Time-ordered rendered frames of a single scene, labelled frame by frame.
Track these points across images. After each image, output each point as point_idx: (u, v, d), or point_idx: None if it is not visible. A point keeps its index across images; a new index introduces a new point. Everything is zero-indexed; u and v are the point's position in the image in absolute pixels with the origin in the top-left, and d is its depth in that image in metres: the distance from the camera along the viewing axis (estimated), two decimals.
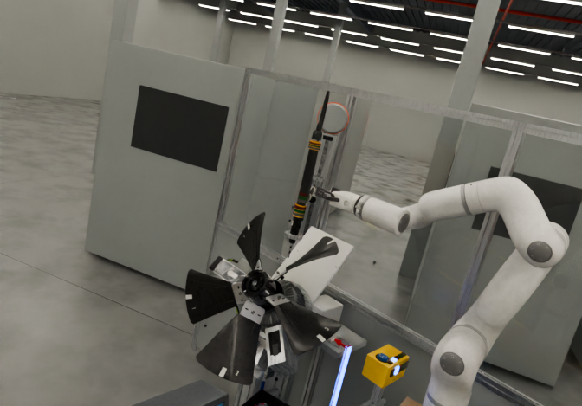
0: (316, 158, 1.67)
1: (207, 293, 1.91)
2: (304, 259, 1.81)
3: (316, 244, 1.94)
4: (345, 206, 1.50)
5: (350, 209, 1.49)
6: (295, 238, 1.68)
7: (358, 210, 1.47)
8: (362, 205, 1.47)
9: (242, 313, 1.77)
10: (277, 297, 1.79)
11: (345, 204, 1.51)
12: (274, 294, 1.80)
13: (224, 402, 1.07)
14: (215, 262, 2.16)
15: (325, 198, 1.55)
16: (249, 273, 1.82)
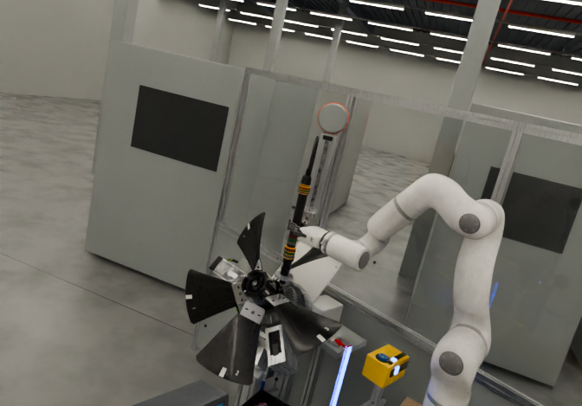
0: (306, 202, 1.70)
1: (207, 293, 1.91)
2: (304, 259, 1.81)
3: None
4: (311, 242, 1.60)
5: (315, 245, 1.59)
6: (286, 280, 1.72)
7: (323, 247, 1.56)
8: (326, 242, 1.57)
9: (242, 313, 1.77)
10: (277, 297, 1.79)
11: (312, 241, 1.61)
12: (274, 294, 1.80)
13: (224, 402, 1.07)
14: (215, 262, 2.16)
15: None
16: (249, 273, 1.82)
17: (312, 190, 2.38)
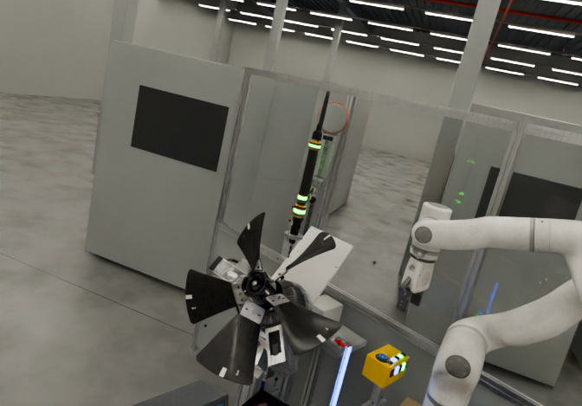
0: (316, 158, 1.67)
1: (251, 241, 1.99)
2: (291, 319, 1.67)
3: (328, 320, 1.70)
4: (415, 269, 1.33)
5: (418, 263, 1.32)
6: (295, 238, 1.68)
7: (419, 252, 1.32)
8: (416, 248, 1.34)
9: (233, 286, 1.87)
10: (255, 309, 1.79)
11: (415, 270, 1.34)
12: (258, 306, 1.80)
13: (224, 402, 1.07)
14: (215, 262, 2.16)
15: (406, 296, 1.34)
16: (263, 272, 1.80)
17: None
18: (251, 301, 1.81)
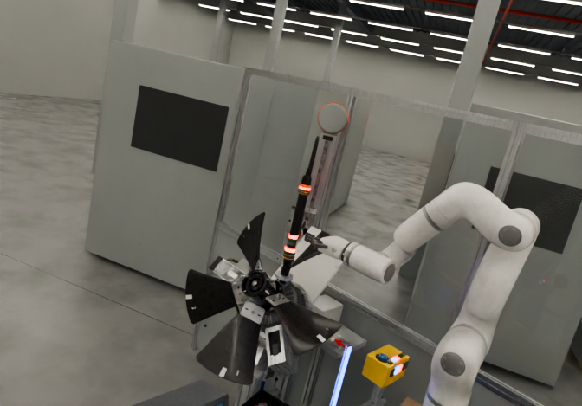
0: (306, 202, 1.70)
1: (251, 241, 1.99)
2: (291, 319, 1.67)
3: (328, 320, 1.70)
4: (333, 254, 1.53)
5: (338, 256, 1.52)
6: (286, 280, 1.72)
7: (345, 259, 1.50)
8: (349, 254, 1.50)
9: (233, 286, 1.87)
10: (255, 309, 1.79)
11: (333, 251, 1.54)
12: (258, 306, 1.80)
13: (224, 402, 1.07)
14: (215, 262, 2.16)
15: None
16: (263, 272, 1.80)
17: (312, 190, 2.38)
18: (251, 301, 1.81)
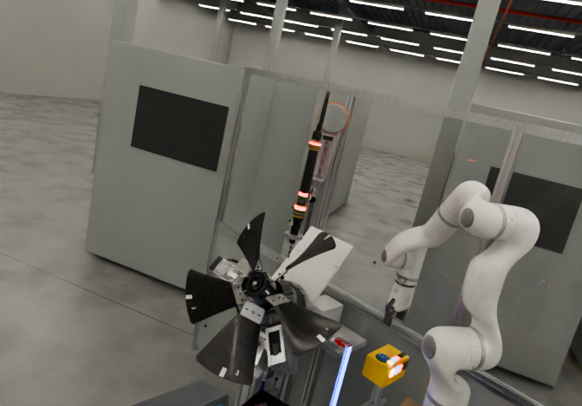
0: (316, 158, 1.67)
1: (251, 241, 1.99)
2: (291, 319, 1.67)
3: (328, 320, 1.70)
4: (398, 293, 1.65)
5: (400, 287, 1.64)
6: (295, 238, 1.68)
7: (402, 279, 1.64)
8: (398, 275, 1.66)
9: (233, 286, 1.87)
10: (255, 309, 1.79)
11: (398, 293, 1.66)
12: (258, 306, 1.80)
13: (224, 402, 1.07)
14: (215, 262, 2.16)
15: (391, 313, 1.66)
16: (263, 272, 1.80)
17: None
18: (251, 301, 1.81)
